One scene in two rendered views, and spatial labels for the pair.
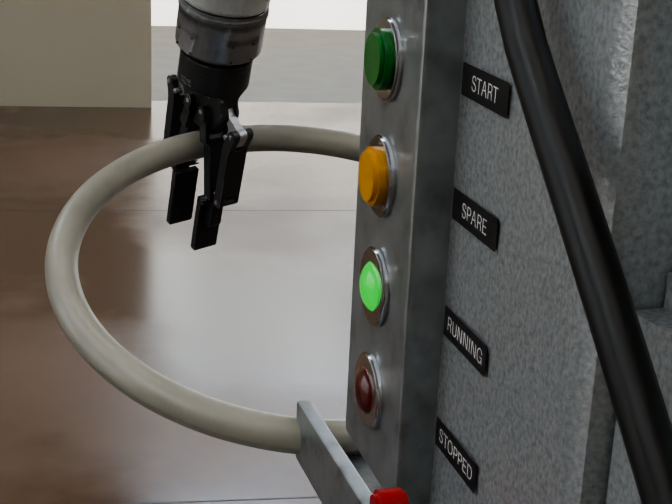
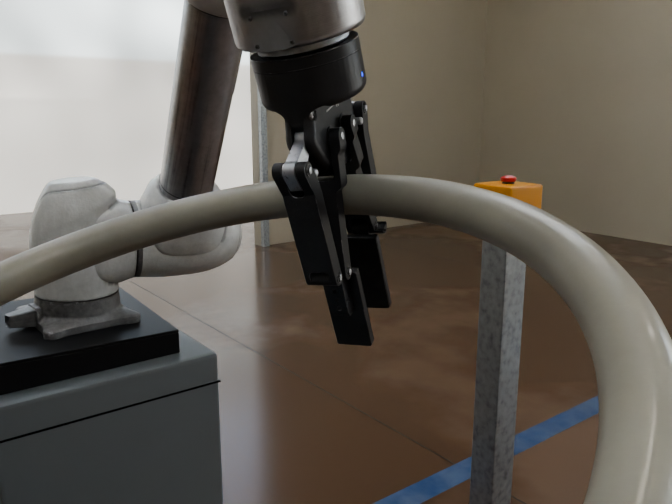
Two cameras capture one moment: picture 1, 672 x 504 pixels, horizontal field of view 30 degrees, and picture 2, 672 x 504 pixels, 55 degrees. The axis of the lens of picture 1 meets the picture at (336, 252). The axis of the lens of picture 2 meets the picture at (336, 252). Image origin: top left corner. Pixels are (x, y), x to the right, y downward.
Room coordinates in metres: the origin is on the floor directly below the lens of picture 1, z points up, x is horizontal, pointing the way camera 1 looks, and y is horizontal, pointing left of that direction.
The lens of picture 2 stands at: (1.09, -0.28, 1.26)
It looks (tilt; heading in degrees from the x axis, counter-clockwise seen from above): 12 degrees down; 62
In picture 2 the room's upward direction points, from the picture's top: straight up
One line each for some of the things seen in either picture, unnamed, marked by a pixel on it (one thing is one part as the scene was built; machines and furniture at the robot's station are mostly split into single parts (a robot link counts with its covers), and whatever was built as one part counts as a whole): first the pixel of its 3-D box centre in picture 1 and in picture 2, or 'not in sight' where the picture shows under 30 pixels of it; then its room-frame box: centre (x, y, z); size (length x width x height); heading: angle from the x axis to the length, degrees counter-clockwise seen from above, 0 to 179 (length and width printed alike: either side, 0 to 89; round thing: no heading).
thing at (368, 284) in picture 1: (375, 286); not in sight; (0.53, -0.02, 1.32); 0.02 x 0.01 x 0.02; 16
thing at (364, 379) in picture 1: (370, 390); not in sight; (0.53, -0.02, 1.27); 0.02 x 0.01 x 0.02; 16
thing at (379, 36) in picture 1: (383, 58); not in sight; (0.53, -0.02, 1.42); 0.03 x 0.01 x 0.03; 16
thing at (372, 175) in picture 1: (377, 175); not in sight; (0.53, -0.02, 1.37); 0.03 x 0.01 x 0.03; 16
